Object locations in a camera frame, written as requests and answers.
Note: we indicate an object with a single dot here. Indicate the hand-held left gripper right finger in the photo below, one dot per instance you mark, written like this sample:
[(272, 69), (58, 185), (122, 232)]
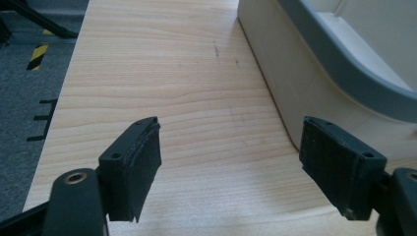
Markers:
[(341, 170)]

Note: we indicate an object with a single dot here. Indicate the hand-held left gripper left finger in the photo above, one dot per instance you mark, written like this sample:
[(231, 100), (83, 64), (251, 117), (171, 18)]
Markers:
[(131, 170)]

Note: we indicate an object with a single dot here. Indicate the white bin with grey rim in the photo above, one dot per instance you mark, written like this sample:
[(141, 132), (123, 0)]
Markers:
[(314, 82)]

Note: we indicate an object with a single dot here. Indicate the black floor tape marks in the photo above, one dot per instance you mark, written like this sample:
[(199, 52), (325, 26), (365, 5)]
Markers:
[(44, 118)]

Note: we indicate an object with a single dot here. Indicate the yellow black striped floor tape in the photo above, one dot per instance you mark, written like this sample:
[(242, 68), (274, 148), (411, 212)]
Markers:
[(37, 55)]

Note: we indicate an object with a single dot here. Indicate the black metal stand leg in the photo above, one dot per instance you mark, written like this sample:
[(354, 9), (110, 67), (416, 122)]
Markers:
[(36, 19)]

